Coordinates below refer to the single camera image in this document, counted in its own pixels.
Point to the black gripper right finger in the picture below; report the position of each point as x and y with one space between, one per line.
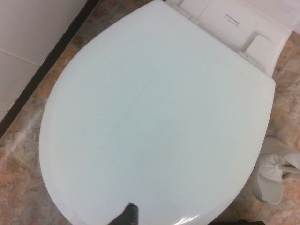
227 222

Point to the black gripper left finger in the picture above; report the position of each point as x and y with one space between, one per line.
126 216

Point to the white toilet brush holder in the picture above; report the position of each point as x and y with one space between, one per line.
269 187

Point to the white toilet brush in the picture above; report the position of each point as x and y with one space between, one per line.
274 167

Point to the white toilet seat lid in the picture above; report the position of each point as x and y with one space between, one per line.
150 112

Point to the white porcelain toilet bowl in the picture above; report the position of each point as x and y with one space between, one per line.
236 25

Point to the black baseboard strip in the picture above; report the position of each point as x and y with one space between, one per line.
44 68

